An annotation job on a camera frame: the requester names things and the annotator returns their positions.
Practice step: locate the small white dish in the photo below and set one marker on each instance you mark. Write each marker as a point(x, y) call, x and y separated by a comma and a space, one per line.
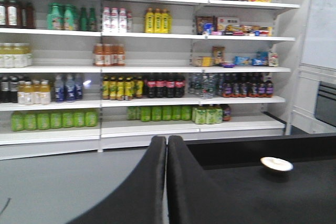
point(276, 164)

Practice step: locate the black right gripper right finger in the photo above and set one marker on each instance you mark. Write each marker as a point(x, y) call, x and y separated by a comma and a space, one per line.
point(193, 197)

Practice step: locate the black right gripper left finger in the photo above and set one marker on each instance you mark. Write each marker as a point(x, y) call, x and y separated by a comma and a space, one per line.
point(139, 198)

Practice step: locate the black wooden produce display stand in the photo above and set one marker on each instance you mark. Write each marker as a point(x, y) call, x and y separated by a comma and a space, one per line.
point(305, 194)

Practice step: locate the white supermarket shelf unit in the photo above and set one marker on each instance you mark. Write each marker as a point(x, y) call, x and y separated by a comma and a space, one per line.
point(166, 35)

